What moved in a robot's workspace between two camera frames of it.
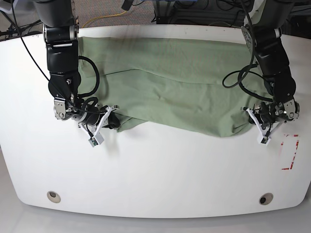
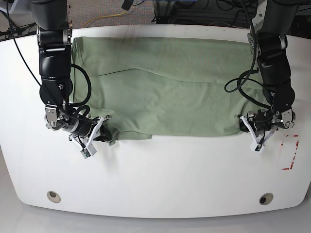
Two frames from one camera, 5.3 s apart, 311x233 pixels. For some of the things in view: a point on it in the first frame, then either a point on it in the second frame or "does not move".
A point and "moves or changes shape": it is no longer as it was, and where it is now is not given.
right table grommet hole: x=266 y=199 does not move
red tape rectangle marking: x=297 y=143 does not move
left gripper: x=95 y=117 to x=86 y=133
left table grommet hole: x=53 y=196 does not move
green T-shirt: x=205 y=86 moves or changes shape
